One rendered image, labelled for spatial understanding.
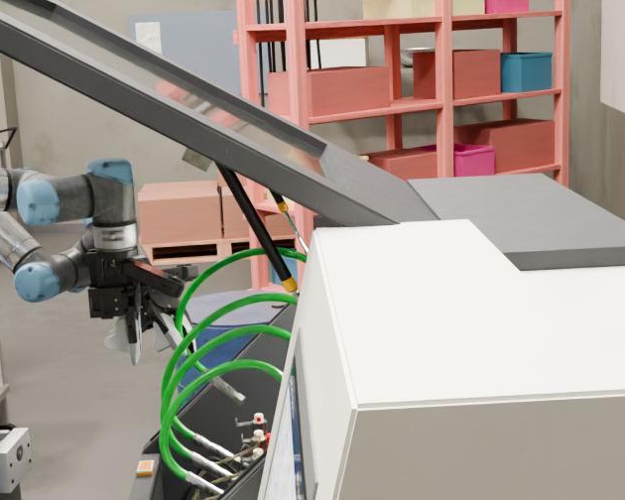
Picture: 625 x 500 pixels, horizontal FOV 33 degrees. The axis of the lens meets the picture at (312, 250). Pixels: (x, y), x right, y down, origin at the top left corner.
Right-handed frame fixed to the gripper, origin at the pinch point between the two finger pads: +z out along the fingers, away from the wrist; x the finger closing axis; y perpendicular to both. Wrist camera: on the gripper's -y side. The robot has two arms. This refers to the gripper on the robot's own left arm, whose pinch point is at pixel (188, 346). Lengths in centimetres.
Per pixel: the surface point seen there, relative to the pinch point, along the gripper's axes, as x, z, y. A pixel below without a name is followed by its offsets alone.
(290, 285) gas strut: 30, 18, -42
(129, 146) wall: -548, -423, 330
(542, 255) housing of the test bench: 12, 33, -69
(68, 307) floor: -352, -238, 315
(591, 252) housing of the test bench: 8, 37, -73
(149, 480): -3.9, 13.1, 27.3
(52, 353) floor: -276, -179, 279
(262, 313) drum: -162, -61, 79
